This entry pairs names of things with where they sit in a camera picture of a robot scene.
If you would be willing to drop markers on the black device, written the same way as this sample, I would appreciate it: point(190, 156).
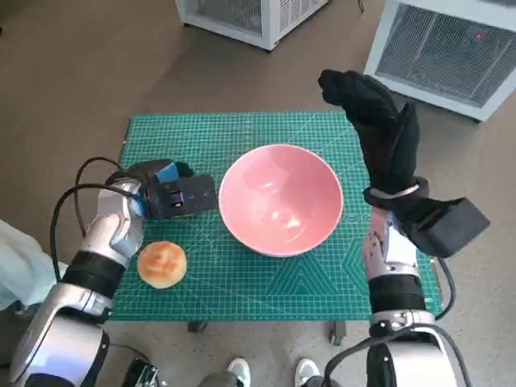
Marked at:
point(143, 373)

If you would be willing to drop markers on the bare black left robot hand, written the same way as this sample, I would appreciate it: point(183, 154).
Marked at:
point(165, 171)

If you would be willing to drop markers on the black table bracket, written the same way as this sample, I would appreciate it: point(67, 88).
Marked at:
point(198, 326)
point(338, 332)

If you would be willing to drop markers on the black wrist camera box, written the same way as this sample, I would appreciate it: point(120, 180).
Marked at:
point(177, 197)
point(443, 230)

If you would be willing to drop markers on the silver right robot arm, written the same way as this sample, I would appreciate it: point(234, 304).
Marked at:
point(395, 258)

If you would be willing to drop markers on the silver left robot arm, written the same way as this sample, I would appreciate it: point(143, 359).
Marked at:
point(113, 225)

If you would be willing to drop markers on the person's leg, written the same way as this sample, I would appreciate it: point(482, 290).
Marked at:
point(20, 266)

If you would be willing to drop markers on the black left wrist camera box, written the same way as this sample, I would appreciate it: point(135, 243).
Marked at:
point(177, 197)

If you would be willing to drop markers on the large white mesh cage box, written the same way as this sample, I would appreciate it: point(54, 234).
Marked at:
point(435, 60)

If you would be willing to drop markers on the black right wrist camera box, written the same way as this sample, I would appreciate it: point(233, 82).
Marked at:
point(443, 230)

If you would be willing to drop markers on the pink bowl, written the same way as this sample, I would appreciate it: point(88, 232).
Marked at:
point(278, 189)

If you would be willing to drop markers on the round toy bread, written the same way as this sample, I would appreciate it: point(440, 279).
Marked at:
point(161, 264)

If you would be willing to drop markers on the small white mesh cage box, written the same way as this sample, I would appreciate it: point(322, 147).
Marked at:
point(242, 20)

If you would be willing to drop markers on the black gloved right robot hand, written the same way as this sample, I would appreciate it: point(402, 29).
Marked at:
point(387, 133)

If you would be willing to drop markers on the person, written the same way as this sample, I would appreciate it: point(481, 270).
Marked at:
point(238, 369)

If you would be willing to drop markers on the green cutting mat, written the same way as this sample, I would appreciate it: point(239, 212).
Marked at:
point(262, 290)

